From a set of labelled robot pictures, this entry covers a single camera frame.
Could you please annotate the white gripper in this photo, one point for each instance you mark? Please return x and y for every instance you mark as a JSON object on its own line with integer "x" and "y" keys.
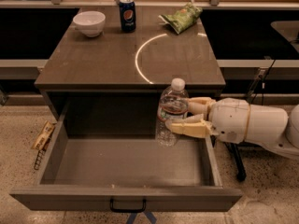
{"x": 230, "y": 117}

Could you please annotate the clear plastic water bottle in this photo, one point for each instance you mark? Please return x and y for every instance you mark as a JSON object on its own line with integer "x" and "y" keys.
{"x": 173, "y": 104}

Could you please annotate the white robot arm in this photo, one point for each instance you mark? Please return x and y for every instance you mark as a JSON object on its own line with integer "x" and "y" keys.
{"x": 272, "y": 128}

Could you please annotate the open grey top drawer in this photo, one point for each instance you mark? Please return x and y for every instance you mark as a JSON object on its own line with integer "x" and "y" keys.
{"x": 85, "y": 173}

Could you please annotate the black floor bar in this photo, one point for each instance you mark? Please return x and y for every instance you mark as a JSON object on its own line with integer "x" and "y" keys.
{"x": 241, "y": 172}

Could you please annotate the grey cabinet body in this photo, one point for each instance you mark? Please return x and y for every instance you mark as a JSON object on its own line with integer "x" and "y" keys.
{"x": 110, "y": 85}

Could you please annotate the green chip bag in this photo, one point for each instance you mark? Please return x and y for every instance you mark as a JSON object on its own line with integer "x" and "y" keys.
{"x": 183, "y": 18}

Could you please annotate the blue floor tape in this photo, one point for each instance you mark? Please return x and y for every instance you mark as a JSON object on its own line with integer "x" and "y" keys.
{"x": 147, "y": 217}

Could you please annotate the blue Pepsi can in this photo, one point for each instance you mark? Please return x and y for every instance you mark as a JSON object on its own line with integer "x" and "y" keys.
{"x": 127, "y": 13}

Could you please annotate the white ceramic bowl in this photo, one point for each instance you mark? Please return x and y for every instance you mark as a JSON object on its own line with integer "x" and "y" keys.
{"x": 90, "y": 23}

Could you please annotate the yellow snack bag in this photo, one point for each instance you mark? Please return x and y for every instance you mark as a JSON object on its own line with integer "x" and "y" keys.
{"x": 43, "y": 136}

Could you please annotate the black drawer handle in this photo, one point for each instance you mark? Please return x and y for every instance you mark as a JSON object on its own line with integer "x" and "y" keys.
{"x": 127, "y": 206}

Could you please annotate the small wire rack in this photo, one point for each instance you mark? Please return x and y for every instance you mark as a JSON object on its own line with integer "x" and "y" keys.
{"x": 39, "y": 157}

